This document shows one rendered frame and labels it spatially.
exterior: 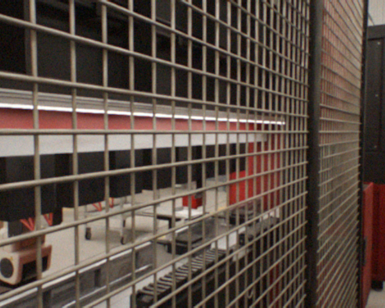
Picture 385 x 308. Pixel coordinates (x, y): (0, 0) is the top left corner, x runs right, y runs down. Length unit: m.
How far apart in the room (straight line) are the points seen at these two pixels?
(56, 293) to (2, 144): 0.46
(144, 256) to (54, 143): 0.61
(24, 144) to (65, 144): 0.13
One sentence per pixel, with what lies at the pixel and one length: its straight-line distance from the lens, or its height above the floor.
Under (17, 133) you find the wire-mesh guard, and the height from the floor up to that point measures 1.40.
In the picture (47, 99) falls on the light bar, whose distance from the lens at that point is 0.89.
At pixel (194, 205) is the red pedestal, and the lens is 3.76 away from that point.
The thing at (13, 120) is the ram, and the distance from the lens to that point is 1.09.
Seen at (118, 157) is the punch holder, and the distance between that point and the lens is 1.36.
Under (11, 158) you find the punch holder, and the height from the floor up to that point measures 1.33.
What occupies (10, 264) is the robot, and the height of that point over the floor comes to 0.75.
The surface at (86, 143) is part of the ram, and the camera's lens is 1.25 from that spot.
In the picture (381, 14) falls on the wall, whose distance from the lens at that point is 8.81.
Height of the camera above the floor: 1.40
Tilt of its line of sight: 4 degrees down
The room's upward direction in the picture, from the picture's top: straight up
